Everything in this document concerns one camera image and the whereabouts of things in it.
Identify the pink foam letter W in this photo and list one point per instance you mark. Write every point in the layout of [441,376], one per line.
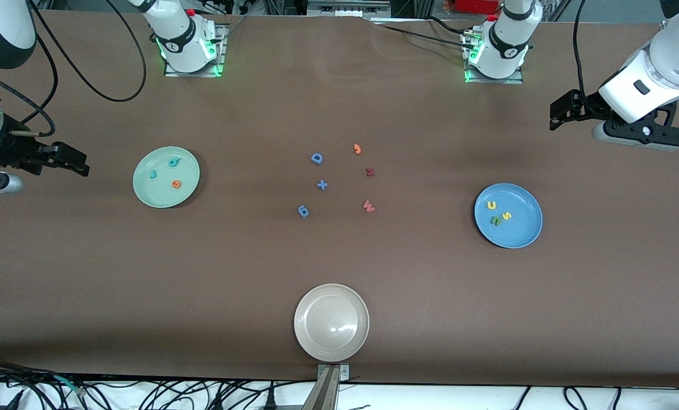
[369,206]

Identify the aluminium frame bar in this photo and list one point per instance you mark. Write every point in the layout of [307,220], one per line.
[345,8]

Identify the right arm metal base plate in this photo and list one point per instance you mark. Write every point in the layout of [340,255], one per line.
[194,74]

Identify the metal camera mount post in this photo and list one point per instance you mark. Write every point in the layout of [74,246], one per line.
[323,393]

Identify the blue plate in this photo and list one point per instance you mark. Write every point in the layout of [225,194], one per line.
[515,233]

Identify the pale green plate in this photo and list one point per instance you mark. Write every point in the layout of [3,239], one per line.
[160,193]

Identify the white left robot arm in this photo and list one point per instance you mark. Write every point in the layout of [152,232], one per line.
[507,40]

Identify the brown table mat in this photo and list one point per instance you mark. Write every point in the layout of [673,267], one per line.
[430,285]

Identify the blue foam letter D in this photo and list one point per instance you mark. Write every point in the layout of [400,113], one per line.
[316,158]

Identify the red box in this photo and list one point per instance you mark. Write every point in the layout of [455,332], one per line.
[476,5]

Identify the black plug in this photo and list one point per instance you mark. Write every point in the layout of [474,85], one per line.
[271,401]

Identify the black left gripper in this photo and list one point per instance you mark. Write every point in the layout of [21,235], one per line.
[591,106]

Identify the beige plate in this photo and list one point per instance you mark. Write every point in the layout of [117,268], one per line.
[331,322]

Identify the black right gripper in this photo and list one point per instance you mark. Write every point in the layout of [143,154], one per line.
[16,152]

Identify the blue foam letter g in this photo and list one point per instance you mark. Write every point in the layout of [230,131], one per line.
[303,211]

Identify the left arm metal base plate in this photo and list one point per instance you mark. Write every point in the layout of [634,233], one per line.
[496,81]

